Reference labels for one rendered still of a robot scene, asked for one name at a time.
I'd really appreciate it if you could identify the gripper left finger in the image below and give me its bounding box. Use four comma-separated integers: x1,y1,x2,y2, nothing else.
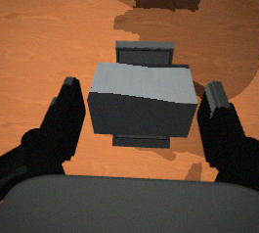
0,76,86,202

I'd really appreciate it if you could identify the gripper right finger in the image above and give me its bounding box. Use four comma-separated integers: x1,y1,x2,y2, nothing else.
196,81,259,192

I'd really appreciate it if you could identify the grey slotted metal block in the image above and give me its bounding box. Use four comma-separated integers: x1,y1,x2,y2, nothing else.
87,63,197,138

